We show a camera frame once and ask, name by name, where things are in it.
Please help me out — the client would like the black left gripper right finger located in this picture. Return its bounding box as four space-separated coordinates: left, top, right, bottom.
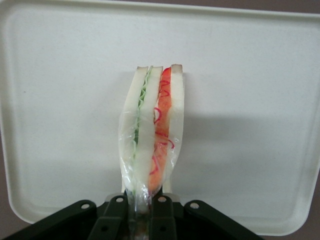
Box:
149 194 263 240

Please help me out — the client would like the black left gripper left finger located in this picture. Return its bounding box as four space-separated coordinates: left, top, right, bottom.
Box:
0 194 131 240

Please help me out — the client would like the plastic-wrapped sandwich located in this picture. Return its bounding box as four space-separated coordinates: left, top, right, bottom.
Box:
118 63 186 240

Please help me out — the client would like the white rectangular plastic tray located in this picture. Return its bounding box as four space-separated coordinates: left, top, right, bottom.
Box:
0 0 320 237

